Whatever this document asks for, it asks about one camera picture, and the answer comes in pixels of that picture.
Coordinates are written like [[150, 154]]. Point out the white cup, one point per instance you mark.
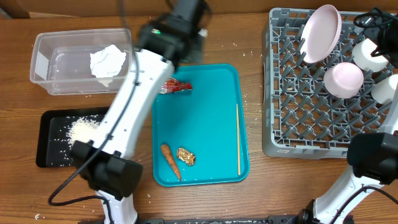
[[383, 92], [363, 58]]

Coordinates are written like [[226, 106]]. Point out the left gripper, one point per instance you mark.
[[196, 56]]

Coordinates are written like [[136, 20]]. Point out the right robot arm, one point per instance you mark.
[[372, 158]]

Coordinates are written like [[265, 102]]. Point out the clear plastic bin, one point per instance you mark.
[[60, 61]]

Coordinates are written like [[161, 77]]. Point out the pink bowl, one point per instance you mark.
[[343, 80]]

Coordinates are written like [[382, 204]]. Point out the wooden chopstick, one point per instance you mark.
[[238, 141]]

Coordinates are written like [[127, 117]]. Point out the grey dishwasher rack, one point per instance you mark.
[[300, 119]]

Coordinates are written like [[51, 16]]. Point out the pile of rice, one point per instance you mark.
[[80, 128]]

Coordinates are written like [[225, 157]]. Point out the red snack wrapper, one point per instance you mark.
[[172, 85]]

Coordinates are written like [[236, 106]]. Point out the white napkin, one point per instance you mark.
[[107, 63]]

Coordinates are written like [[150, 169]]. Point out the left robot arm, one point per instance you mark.
[[105, 159]]

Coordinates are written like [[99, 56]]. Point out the pink round plate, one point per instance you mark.
[[321, 33]]

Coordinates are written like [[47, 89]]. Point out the brown walnut food scrap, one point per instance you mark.
[[186, 156]]

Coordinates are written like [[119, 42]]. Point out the teal serving tray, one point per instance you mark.
[[203, 121]]

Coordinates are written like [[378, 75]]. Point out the black tray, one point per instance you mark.
[[55, 134]]

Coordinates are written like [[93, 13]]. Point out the orange carrot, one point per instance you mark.
[[171, 161]]

